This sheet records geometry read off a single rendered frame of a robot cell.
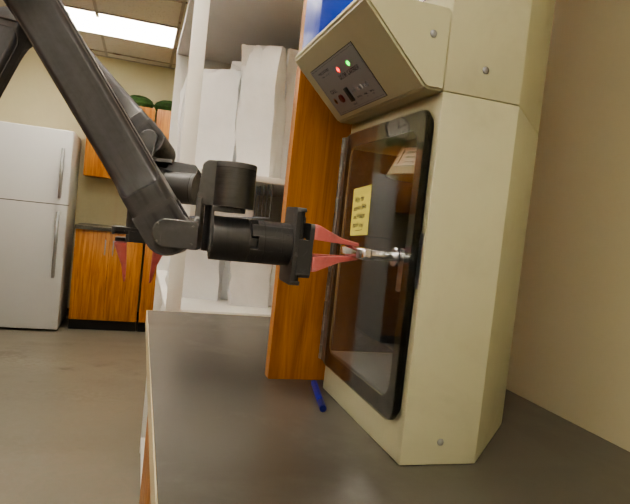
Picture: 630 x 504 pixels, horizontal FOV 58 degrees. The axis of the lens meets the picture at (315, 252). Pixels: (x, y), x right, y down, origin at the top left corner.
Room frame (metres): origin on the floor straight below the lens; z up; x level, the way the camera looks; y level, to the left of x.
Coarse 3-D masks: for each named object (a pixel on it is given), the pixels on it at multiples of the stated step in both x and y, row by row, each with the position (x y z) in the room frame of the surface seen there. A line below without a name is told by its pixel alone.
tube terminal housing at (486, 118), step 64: (448, 0) 0.72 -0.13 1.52; (512, 0) 0.73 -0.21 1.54; (448, 64) 0.71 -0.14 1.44; (512, 64) 0.74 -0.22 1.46; (448, 128) 0.71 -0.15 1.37; (512, 128) 0.74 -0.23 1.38; (448, 192) 0.72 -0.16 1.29; (512, 192) 0.77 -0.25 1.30; (448, 256) 0.72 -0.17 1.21; (512, 256) 0.82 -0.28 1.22; (448, 320) 0.72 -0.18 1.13; (512, 320) 0.89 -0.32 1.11; (448, 384) 0.73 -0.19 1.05; (384, 448) 0.75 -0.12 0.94; (448, 448) 0.73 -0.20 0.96
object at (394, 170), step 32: (384, 128) 0.84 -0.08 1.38; (416, 128) 0.74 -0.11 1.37; (352, 160) 0.96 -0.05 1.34; (384, 160) 0.83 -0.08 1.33; (416, 160) 0.73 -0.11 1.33; (352, 192) 0.94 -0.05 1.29; (384, 192) 0.81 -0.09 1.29; (416, 192) 0.72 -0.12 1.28; (384, 224) 0.80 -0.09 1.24; (416, 224) 0.71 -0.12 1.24; (352, 288) 0.89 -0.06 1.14; (384, 288) 0.78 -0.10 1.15; (352, 320) 0.88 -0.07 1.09; (384, 320) 0.76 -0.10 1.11; (352, 352) 0.86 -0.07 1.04; (384, 352) 0.75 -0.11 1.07; (352, 384) 0.85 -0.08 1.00; (384, 384) 0.74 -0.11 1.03; (384, 416) 0.73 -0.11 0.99
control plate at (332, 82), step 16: (352, 48) 0.78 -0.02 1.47; (336, 64) 0.85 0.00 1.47; (352, 64) 0.81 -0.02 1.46; (320, 80) 0.94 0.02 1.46; (336, 80) 0.89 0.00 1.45; (352, 80) 0.85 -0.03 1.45; (368, 80) 0.81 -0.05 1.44; (336, 96) 0.93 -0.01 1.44; (368, 96) 0.84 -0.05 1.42; (384, 96) 0.80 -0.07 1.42
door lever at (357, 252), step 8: (344, 248) 0.80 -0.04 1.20; (352, 248) 0.77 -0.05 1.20; (360, 248) 0.74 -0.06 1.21; (368, 248) 0.74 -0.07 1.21; (392, 248) 0.76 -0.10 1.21; (352, 256) 0.77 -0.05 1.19; (360, 256) 0.74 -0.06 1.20; (368, 256) 0.74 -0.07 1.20; (376, 256) 0.74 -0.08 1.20; (384, 256) 0.74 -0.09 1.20; (392, 256) 0.75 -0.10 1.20; (392, 264) 0.75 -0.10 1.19
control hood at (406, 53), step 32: (384, 0) 0.68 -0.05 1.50; (416, 0) 0.70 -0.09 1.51; (320, 32) 0.84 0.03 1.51; (352, 32) 0.75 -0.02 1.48; (384, 32) 0.69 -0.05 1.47; (416, 32) 0.70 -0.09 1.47; (448, 32) 0.71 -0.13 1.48; (320, 64) 0.90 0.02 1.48; (384, 64) 0.74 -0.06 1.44; (416, 64) 0.70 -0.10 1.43; (320, 96) 0.99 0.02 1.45; (416, 96) 0.75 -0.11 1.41
